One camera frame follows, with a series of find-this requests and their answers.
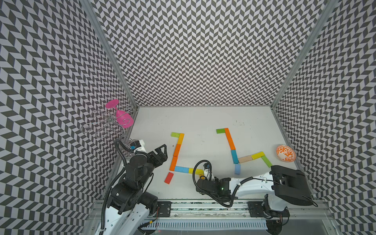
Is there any orange block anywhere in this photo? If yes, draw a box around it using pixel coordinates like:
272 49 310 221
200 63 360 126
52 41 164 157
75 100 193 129
169 156 178 171
225 128 233 143
173 144 181 157
229 140 236 150

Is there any lime green block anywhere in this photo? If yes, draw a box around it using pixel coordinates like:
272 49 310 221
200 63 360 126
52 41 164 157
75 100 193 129
171 132 180 138

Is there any sky blue block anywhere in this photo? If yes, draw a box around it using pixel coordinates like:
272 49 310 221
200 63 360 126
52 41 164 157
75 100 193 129
174 166 190 173

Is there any yellow block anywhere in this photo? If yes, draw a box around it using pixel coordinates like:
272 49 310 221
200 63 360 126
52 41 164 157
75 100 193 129
251 152 265 160
189 168 205 175

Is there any teal block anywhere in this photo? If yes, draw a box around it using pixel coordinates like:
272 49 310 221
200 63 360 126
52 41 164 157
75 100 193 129
231 150 239 164

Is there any tan wooden block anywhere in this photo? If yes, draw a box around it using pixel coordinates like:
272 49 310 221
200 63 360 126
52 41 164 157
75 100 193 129
238 155 253 164

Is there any pale blue block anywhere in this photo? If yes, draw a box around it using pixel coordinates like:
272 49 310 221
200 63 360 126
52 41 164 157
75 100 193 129
235 164 241 175

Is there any light green block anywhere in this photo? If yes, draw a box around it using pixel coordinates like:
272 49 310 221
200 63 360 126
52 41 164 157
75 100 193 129
261 156 272 168

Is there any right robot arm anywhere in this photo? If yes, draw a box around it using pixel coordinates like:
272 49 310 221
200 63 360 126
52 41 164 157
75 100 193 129
193 162 318 218

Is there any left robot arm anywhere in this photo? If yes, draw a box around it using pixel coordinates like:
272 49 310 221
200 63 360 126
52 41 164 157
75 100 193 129
96 139 167 235

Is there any red block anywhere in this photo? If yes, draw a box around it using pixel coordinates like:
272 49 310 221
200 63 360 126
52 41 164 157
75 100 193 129
164 172 174 184

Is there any pink plastic wine glass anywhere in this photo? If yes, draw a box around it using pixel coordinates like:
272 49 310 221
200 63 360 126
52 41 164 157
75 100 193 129
105 99 134 129

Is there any orange patterned cup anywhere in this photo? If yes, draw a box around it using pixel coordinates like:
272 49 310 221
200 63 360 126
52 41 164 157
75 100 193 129
276 145 296 163

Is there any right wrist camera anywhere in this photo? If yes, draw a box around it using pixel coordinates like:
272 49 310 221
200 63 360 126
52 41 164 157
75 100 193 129
204 163 212 171

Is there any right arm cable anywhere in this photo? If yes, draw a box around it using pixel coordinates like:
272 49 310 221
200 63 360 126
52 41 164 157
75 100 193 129
192 160 239 209

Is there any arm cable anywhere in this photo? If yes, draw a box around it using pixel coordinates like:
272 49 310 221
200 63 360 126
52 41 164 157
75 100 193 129
192 160 239 209
98 138 139 235

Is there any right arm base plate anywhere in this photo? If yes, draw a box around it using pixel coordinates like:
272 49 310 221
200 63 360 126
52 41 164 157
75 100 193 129
247 201 290 219

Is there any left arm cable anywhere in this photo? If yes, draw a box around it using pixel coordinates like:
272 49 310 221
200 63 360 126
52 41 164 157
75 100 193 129
98 138 139 235

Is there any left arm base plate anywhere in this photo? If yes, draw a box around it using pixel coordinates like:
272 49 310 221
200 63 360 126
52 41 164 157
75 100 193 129
154 201 172 218

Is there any wire glass rack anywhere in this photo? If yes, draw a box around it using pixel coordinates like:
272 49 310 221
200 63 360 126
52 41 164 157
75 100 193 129
80 109 132 147

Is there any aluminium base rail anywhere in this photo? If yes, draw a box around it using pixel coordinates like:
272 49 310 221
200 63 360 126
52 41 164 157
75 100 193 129
88 199 335 221

